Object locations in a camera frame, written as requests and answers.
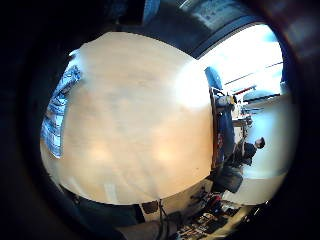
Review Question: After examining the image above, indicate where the white round table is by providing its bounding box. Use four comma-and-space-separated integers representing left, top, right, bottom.
241, 89, 288, 108

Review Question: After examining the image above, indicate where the black cable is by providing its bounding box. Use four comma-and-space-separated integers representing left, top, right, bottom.
156, 199, 172, 240

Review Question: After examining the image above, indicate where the black bag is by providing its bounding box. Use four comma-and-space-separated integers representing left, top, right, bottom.
213, 165, 245, 195

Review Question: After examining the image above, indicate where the cluttered low desk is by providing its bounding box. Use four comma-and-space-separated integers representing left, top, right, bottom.
174, 188, 249, 240

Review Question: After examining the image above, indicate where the blue office chair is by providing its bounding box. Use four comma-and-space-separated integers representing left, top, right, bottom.
203, 65, 225, 92

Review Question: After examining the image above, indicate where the the person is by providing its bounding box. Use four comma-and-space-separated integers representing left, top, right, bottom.
59, 185, 183, 240

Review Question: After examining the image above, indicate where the blue checked cloth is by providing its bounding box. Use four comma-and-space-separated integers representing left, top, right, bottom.
39, 49, 83, 160

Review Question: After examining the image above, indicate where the blue jacket on chair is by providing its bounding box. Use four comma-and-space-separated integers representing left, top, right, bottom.
213, 95, 237, 162

